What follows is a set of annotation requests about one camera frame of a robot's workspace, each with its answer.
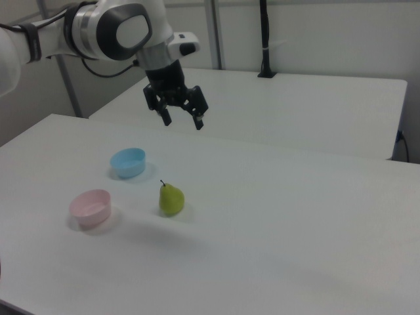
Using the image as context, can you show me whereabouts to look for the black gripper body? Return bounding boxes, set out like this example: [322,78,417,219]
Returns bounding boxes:
[144,60,189,109]

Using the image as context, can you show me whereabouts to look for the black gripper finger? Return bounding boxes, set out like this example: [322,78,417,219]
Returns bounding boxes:
[142,83,173,127]
[178,85,210,131]

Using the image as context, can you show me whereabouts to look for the green pear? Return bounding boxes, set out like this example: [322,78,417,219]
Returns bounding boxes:
[158,179,186,217]

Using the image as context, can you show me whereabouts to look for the blue plastic bowl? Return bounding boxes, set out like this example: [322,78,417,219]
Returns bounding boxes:
[109,148,147,180]

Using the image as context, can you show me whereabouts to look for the pink plastic bowl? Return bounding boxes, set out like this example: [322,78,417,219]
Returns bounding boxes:
[68,188,112,227]

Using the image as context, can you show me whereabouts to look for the black pole with clamp base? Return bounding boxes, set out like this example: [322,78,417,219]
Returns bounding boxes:
[257,0,278,79]

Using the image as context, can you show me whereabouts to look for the black cable on robot arm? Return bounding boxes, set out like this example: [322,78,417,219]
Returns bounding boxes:
[80,57,139,79]

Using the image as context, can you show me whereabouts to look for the wide grey wall frame post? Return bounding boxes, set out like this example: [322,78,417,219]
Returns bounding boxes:
[203,0,228,71]

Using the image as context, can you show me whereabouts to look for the slim grey wall frame post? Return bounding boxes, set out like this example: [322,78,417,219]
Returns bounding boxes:
[55,55,83,118]

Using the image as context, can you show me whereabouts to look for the black cable with blue plug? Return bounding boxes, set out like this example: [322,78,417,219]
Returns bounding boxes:
[396,130,410,162]

